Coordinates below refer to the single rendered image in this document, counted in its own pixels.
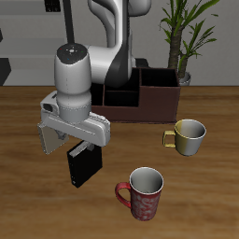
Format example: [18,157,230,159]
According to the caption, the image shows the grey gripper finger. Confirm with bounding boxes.
[55,129,69,141]
[80,139,95,153]

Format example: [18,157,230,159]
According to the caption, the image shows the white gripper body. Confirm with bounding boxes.
[40,108,112,148]

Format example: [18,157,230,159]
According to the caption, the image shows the beige book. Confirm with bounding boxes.
[36,121,70,156]

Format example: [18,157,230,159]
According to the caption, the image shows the black book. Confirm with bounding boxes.
[66,140,104,189]

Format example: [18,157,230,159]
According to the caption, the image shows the dark brown desk caddy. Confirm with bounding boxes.
[90,66,182,125]

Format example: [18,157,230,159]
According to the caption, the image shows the red patterned mug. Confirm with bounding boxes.
[114,166,165,222]

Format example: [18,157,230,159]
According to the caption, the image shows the yellow and white mug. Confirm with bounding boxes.
[162,119,207,157]

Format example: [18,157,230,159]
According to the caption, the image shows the black pole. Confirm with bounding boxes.
[62,0,76,45]

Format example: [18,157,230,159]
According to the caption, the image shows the green pot plant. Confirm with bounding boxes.
[159,0,220,88]

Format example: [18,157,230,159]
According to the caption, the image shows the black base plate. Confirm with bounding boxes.
[134,57,150,69]

